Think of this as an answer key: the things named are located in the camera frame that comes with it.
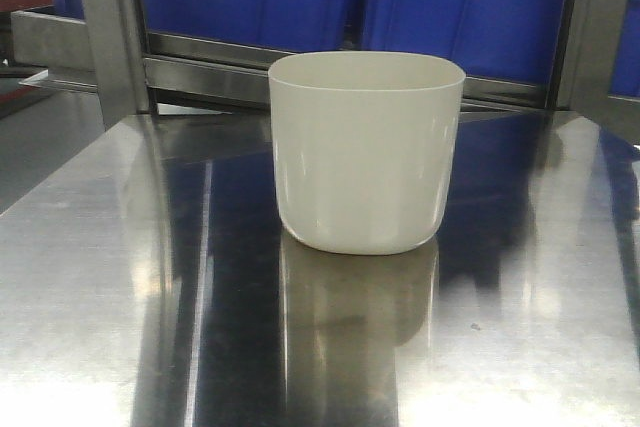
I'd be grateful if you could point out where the stainless steel shelf frame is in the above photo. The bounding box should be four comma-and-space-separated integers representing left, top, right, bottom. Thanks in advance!
11, 0, 639, 144

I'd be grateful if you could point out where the right blue storage crate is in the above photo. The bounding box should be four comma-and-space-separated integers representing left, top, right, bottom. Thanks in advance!
360, 0, 564, 84

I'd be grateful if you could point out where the white plastic bin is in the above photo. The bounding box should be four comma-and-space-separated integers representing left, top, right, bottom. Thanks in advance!
268, 51, 466, 255

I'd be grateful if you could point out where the far right blue crate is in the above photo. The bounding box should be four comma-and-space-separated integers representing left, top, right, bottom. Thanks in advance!
609, 0, 640, 98

